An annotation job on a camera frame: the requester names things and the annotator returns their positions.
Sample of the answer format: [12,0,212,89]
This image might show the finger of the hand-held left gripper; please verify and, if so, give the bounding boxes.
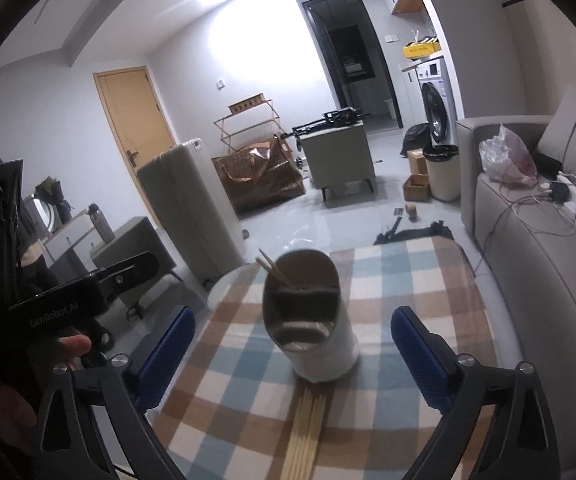
[93,250,161,295]

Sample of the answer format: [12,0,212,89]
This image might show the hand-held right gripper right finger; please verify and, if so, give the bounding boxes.
[390,305,562,480]

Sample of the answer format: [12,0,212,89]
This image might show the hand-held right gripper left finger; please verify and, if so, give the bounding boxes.
[29,304,197,480]

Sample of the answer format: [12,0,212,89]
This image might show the white cylindrical utensil holder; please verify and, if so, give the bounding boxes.
[260,248,360,385]

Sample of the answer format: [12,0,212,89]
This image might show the bundle of wooden chopsticks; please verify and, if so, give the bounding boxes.
[287,389,327,480]

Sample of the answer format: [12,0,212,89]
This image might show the person's left hand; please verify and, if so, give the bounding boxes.
[0,333,94,443]

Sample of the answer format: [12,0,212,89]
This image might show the grey water bottle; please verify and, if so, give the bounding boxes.
[86,202,117,244]

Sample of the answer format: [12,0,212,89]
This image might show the plaid tablecloth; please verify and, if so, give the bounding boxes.
[154,235,499,480]

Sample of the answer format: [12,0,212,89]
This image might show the white suitcase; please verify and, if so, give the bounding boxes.
[136,137,247,284]

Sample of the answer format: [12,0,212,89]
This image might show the round mirror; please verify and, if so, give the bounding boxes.
[27,195,55,237]

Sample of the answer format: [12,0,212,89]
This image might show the dark flower bouquet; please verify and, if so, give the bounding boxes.
[35,175,77,224]

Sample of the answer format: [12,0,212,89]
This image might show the pale wooden chopstick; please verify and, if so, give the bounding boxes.
[255,257,285,285]
[259,248,289,282]

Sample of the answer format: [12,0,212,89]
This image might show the grey sofa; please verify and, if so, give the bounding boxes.
[454,82,576,413]

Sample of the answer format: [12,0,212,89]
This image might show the wooden door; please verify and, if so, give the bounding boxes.
[92,65,179,169]

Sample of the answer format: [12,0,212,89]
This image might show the shiny brown bag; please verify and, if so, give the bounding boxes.
[211,135,307,216]

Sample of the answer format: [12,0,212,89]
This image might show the cardboard boxes on floor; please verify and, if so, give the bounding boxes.
[402,174,431,204]

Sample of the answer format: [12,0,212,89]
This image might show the beige trash bin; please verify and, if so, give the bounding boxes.
[422,144,464,203]

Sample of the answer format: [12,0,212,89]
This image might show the wooden folding rack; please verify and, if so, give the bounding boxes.
[213,92,287,159]

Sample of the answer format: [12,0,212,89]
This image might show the grey cabinet with legs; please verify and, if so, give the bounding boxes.
[300,124,377,206]

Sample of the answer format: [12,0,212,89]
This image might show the pink white plastic bag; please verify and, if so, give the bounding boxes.
[477,122,539,186]

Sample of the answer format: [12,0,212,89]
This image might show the white power strip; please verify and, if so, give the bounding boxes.
[554,172,576,222]

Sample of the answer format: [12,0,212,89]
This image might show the black tripod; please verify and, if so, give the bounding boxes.
[280,107,371,142]

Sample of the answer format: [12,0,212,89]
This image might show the white washing machine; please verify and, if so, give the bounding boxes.
[417,54,462,149]

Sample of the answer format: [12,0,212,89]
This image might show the dark glass door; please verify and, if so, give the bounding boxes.
[301,0,405,134]

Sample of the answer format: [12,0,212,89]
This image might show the yellow crate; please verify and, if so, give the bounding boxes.
[401,39,443,60]

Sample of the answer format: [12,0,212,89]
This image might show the black strap bag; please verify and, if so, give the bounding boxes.
[372,217,456,246]

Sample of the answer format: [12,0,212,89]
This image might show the white cables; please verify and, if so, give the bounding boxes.
[472,175,576,276]

